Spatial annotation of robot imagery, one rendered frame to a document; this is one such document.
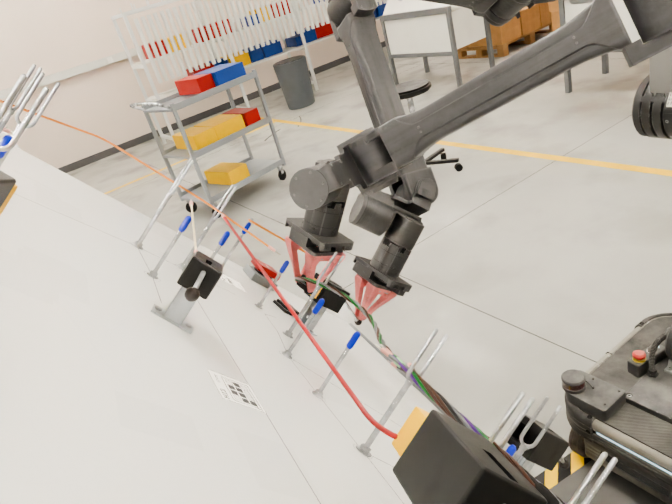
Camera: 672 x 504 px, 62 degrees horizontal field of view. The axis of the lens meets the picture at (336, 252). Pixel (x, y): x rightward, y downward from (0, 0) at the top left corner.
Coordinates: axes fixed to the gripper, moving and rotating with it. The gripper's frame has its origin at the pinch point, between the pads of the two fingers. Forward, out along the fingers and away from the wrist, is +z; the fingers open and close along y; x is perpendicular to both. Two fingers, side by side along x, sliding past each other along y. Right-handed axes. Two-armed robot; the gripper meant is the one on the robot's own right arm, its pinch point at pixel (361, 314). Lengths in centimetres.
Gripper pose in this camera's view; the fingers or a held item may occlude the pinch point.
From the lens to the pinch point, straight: 102.9
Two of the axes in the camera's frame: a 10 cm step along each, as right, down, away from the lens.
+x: 6.8, 2.1, 7.0
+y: 5.8, 4.2, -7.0
